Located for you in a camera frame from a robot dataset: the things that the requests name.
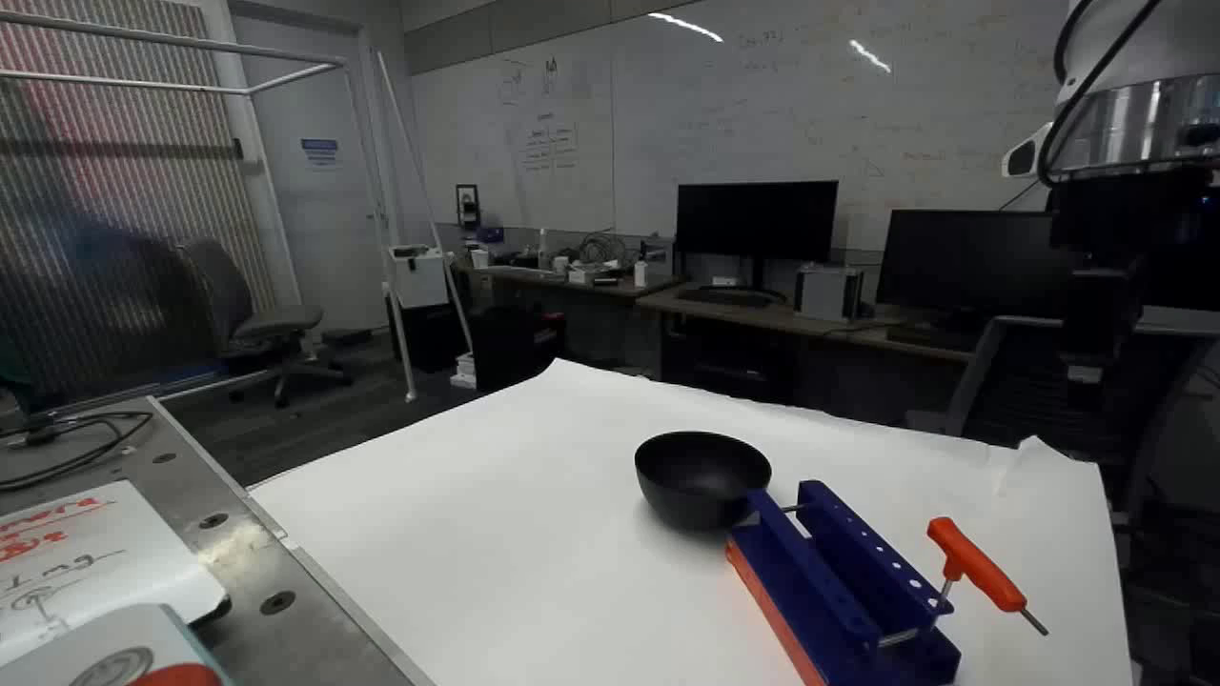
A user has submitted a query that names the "orange handled tool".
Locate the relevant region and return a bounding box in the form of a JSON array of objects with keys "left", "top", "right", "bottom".
[{"left": 926, "top": 518, "right": 1048, "bottom": 635}]

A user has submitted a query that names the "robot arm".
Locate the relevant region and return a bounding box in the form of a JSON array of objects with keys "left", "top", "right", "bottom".
[{"left": 1005, "top": 0, "right": 1220, "bottom": 310}]

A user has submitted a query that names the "black bowl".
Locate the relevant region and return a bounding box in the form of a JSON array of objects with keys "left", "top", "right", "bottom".
[{"left": 635, "top": 429, "right": 776, "bottom": 530}]

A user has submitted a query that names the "long office desk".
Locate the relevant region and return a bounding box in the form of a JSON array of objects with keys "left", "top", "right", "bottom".
[{"left": 471, "top": 267, "right": 968, "bottom": 371}]

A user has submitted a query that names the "left black monitor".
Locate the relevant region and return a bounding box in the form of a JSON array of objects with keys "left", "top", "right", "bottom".
[{"left": 675, "top": 179, "right": 841, "bottom": 258}]

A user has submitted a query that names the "black monitor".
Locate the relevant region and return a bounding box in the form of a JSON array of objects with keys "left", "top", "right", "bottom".
[
  {"left": 877, "top": 208, "right": 1073, "bottom": 315},
  {"left": 675, "top": 179, "right": 841, "bottom": 258}
]

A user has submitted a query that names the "white box on stand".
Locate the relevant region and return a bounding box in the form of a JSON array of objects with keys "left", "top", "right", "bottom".
[{"left": 388, "top": 244, "right": 449, "bottom": 310}]

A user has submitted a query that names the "white paper sheet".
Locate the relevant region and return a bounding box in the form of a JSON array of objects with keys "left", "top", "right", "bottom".
[{"left": 257, "top": 361, "right": 1132, "bottom": 686}]

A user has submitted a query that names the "right black monitor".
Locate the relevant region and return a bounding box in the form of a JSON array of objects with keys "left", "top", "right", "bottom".
[{"left": 877, "top": 208, "right": 1073, "bottom": 315}]

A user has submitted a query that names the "blue perforated rack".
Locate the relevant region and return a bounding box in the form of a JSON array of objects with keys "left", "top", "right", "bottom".
[{"left": 725, "top": 479, "right": 961, "bottom": 686}]

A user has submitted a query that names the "grey office chair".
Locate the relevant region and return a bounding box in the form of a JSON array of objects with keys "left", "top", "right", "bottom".
[{"left": 176, "top": 239, "right": 351, "bottom": 406}]

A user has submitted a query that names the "white red round object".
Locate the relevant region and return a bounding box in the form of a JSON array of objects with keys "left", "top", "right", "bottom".
[{"left": 0, "top": 605, "right": 238, "bottom": 686}]

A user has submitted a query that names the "white paper with writing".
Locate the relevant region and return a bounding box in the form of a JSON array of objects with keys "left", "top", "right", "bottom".
[{"left": 0, "top": 479, "right": 226, "bottom": 660}]

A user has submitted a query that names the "black cable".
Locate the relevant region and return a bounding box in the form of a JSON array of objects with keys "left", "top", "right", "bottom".
[{"left": 0, "top": 406, "right": 157, "bottom": 497}]

